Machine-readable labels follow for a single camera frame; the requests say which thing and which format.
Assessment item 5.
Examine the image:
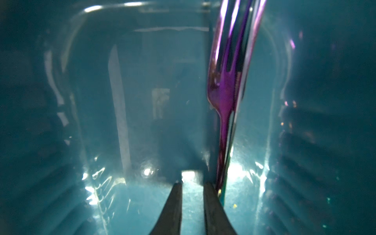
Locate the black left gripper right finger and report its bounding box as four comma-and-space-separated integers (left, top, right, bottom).
203, 183, 237, 235

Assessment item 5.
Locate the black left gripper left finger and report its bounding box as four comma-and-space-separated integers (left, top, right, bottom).
150, 183, 183, 235

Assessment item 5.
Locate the purple metallic fork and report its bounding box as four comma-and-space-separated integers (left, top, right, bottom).
207, 1, 266, 204

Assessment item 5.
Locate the teal plastic cutlery bin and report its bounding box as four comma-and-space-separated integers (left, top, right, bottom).
1, 1, 376, 235

